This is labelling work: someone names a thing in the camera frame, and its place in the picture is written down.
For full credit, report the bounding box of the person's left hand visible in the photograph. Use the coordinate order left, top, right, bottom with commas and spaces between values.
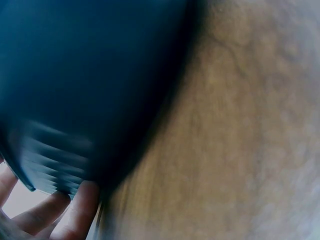
0, 157, 101, 240

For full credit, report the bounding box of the dark blue ribbed container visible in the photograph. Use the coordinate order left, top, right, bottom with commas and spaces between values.
0, 0, 210, 201

